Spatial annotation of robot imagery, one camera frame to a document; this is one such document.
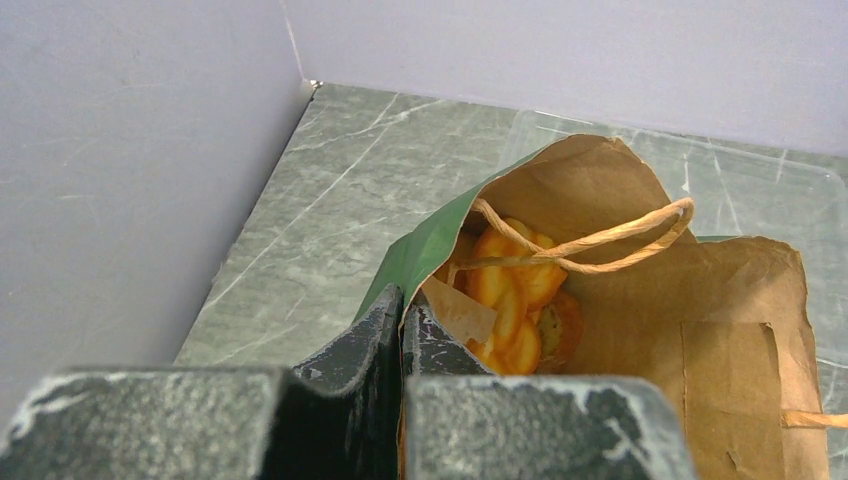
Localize clear plastic tray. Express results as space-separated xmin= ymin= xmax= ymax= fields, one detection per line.
xmin=495 ymin=112 xmax=847 ymax=479

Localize orange fake bread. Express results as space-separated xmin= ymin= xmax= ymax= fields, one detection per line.
xmin=433 ymin=217 xmax=586 ymax=378

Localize green paper bag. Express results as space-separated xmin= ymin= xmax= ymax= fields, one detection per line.
xmin=368 ymin=134 xmax=846 ymax=479

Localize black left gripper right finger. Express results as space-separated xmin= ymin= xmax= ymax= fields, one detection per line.
xmin=401 ymin=299 xmax=494 ymax=480

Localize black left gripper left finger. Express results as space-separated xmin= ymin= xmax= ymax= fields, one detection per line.
xmin=291 ymin=284 xmax=403 ymax=479

